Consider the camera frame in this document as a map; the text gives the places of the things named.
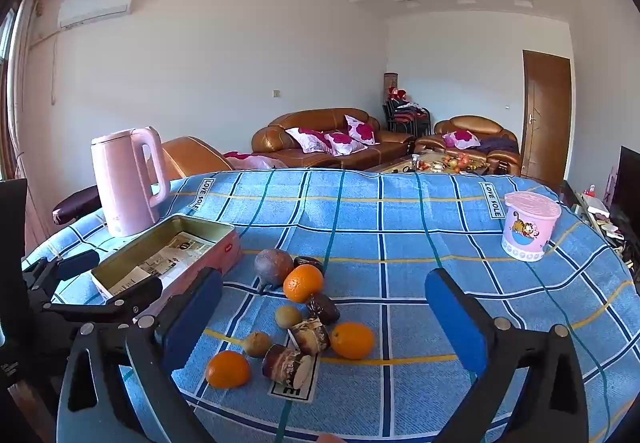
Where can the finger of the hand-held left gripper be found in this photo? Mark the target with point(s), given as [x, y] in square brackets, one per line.
[80, 264]
[125, 304]

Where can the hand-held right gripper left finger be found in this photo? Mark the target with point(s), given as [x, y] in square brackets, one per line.
[195, 318]

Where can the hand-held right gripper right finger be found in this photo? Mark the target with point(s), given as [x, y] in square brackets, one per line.
[452, 318]

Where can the orange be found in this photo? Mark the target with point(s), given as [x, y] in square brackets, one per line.
[228, 369]
[303, 283]
[352, 340]

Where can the brown kiwi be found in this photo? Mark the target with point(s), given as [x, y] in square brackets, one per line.
[287, 316]
[257, 344]

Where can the pink metal tin box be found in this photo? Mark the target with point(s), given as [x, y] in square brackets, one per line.
[220, 250]

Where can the dark purple round fruit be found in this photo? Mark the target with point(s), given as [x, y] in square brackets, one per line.
[272, 265]

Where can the dark padded stool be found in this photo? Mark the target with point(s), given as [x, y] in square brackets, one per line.
[75, 205]

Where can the newspaper sheet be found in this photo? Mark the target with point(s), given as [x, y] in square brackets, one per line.
[170, 255]

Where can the pink electric kettle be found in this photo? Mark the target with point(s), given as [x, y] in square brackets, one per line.
[125, 183]

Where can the brown wrapped roll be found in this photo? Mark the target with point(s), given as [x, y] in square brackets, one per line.
[286, 365]

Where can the blue checked tablecloth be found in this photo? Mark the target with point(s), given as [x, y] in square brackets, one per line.
[380, 223]

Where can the pink cartoon cup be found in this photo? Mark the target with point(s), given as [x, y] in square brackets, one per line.
[530, 225]

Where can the pink curtain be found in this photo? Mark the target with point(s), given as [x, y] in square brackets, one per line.
[30, 123]

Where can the coffee table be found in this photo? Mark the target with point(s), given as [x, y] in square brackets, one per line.
[430, 165]

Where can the brown leather chaise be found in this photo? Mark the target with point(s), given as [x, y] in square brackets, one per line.
[192, 155]

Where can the pink floral cushion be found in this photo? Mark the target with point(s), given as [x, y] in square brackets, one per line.
[252, 161]

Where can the cluttered television cabinet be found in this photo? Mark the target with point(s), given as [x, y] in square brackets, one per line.
[595, 213]

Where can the white pillow red flowers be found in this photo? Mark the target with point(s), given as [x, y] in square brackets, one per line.
[361, 129]
[307, 140]
[345, 144]
[461, 139]

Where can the purple blanket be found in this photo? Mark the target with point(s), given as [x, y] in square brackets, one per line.
[500, 144]

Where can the brown leather armchair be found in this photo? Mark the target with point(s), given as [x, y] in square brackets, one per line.
[470, 123]

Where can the stacked dark chairs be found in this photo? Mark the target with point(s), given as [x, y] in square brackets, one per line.
[405, 118]

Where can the black television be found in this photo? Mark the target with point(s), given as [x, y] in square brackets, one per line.
[629, 183]

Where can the brown wooden door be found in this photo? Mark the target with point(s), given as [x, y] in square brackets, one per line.
[545, 113]

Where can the red plush toy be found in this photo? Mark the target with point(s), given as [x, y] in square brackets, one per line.
[397, 93]

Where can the brown leather sofa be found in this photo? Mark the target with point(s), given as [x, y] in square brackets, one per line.
[320, 120]

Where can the tall patterned vase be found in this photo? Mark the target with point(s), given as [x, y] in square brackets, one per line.
[390, 80]

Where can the white air conditioner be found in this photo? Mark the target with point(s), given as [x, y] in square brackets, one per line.
[95, 7]

